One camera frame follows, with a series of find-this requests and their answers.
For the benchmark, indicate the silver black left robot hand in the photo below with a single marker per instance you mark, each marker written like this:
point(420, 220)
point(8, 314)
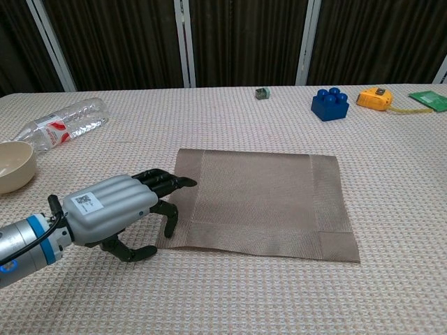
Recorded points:
point(108, 209)

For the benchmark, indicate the cream plastic bowl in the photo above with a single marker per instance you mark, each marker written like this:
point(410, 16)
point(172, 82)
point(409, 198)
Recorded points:
point(21, 174)

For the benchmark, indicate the brown cloth mat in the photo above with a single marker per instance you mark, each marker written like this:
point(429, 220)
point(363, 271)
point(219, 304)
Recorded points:
point(272, 202)

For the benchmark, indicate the clear plastic water bottle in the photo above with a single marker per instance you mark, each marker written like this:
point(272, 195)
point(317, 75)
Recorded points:
point(70, 122)

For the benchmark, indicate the beige checked tablecloth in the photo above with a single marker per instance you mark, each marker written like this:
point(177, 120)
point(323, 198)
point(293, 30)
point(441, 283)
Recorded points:
point(244, 296)

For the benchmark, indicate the dark folding partition screen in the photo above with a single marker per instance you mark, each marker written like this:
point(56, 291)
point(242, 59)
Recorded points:
point(244, 35)

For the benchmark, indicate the blue toy building block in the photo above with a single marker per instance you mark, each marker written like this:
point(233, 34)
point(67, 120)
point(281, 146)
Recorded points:
point(330, 106)

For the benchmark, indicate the yellow tape measure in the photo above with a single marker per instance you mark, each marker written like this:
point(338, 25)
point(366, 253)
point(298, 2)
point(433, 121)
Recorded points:
point(373, 97)

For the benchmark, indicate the green circuit board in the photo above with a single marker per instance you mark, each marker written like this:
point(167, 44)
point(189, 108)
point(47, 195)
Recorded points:
point(429, 99)

